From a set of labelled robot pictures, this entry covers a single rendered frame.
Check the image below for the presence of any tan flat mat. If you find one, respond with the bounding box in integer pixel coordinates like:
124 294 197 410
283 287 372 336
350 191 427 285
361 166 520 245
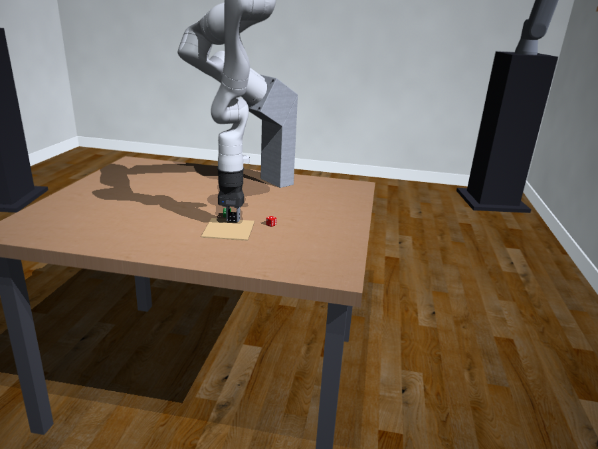
201 218 254 240

